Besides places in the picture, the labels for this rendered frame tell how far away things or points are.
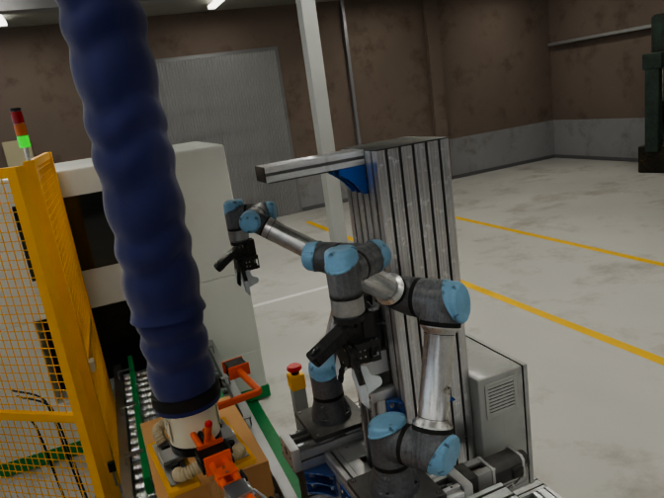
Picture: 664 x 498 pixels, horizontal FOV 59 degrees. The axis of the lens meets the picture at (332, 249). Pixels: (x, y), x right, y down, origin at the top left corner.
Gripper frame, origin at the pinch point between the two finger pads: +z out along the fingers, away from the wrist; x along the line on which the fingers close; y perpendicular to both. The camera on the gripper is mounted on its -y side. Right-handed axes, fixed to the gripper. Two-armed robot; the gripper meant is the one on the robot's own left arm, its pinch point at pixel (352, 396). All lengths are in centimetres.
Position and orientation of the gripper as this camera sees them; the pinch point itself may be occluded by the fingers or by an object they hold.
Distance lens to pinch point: 141.7
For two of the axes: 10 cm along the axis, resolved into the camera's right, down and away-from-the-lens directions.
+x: -3.9, -1.8, 9.0
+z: 1.4, 9.6, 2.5
